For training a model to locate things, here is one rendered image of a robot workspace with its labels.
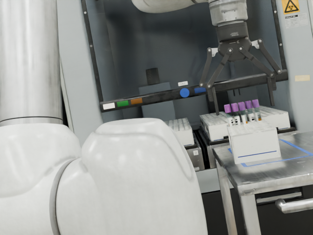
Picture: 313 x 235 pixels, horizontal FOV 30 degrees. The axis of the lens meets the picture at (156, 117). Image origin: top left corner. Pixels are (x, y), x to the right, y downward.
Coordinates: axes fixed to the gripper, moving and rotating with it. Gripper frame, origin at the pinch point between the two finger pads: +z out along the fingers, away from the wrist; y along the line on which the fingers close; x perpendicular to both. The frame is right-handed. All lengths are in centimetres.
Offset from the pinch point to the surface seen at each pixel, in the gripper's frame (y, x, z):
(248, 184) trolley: -3.8, -43.4, 11.2
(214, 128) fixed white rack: -8.4, 38.1, 7.6
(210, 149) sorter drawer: -10.8, 34.3, 13.6
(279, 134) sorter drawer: 10.9, 35.7, 12.4
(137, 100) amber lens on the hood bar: -31, 39, -5
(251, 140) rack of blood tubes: -0.8, -18.8, 6.5
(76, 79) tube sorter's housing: -50, 41, -15
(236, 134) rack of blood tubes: -3.7, -18.6, 4.8
